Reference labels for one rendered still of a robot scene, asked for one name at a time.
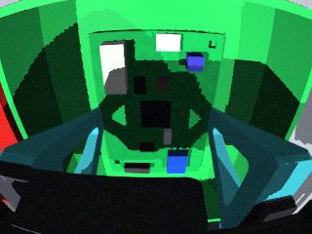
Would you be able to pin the red bin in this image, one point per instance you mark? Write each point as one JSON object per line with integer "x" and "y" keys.
{"x": 11, "y": 133}

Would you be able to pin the green bin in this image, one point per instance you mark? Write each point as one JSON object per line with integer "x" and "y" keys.
{"x": 264, "y": 79}

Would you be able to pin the green circuit board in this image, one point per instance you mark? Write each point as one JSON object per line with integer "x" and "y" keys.
{"x": 155, "y": 89}

